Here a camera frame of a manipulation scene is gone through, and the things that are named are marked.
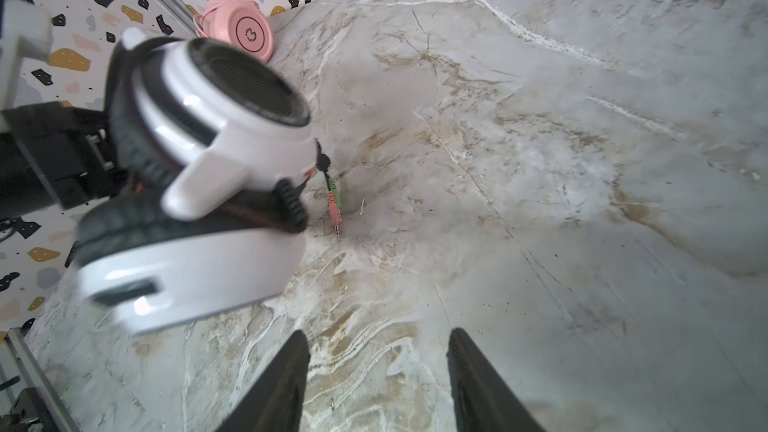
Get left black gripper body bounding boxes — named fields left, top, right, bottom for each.
left=1, top=102, right=126, bottom=219

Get black headphone cable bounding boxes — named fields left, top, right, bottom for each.
left=272, top=140, right=344, bottom=238

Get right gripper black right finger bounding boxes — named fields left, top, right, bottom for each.
left=447, top=328, right=545, bottom=432

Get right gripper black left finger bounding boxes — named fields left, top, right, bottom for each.
left=216, top=330, right=311, bottom=432

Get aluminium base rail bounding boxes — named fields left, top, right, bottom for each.
left=1, top=328, right=80, bottom=432

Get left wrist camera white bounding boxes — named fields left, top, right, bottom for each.
left=1, top=0, right=53, bottom=112

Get pink headphones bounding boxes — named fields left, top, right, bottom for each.
left=193, top=0, right=275, bottom=64

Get white black headphones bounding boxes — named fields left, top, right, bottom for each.
left=75, top=27, right=319, bottom=334

